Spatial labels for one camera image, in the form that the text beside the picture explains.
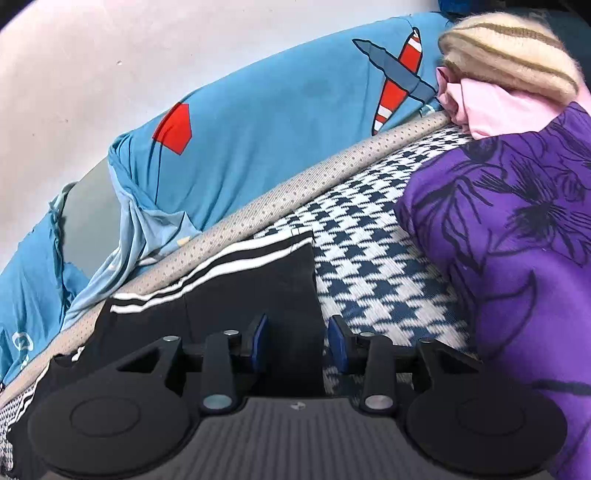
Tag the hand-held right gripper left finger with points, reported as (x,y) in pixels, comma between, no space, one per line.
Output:
(261,337)

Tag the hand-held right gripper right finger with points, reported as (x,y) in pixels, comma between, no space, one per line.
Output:
(336,344)

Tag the black t-shirt with red print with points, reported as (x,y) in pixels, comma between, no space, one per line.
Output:
(258,286)

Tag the houndstooth mattress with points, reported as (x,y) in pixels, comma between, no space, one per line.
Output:
(369,258)

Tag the purple floral garment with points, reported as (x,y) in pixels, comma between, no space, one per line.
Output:
(508,230)

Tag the blue airplane print cover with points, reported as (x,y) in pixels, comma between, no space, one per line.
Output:
(277,115)

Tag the pink garment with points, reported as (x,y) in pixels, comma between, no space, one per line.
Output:
(498,108)

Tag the cream striped knit sweater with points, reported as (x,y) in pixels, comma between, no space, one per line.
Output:
(508,50)

